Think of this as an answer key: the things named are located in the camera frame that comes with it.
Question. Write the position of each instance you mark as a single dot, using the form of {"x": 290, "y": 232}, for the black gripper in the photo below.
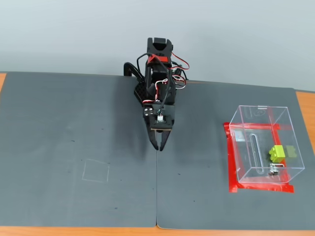
{"x": 148, "y": 112}

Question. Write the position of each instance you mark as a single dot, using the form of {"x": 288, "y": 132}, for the green lego block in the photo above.
{"x": 277, "y": 153}

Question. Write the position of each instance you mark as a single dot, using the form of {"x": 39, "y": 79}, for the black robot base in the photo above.
{"x": 139, "y": 92}

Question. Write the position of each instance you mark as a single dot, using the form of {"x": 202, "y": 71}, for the transparent acrylic box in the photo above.
{"x": 248, "y": 157}

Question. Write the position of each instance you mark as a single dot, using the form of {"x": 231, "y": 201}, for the silver metal box latch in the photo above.
{"x": 272, "y": 169}

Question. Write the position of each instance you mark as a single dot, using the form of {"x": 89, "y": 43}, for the grey mat with red tape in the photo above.
{"x": 197, "y": 147}

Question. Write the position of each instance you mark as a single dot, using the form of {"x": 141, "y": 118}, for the black table clamp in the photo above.
{"x": 130, "y": 67}

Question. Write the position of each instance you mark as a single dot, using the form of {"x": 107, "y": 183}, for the red tape band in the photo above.
{"x": 161, "y": 59}

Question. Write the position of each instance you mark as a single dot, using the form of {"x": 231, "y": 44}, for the small label sticker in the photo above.
{"x": 239, "y": 136}

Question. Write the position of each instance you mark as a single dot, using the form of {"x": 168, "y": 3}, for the grey mat with chalk square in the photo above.
{"x": 73, "y": 184}

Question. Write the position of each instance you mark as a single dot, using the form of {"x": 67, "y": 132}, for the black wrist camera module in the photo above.
{"x": 161, "y": 123}

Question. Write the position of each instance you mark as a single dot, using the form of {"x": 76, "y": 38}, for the red tape frame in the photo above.
{"x": 231, "y": 172}

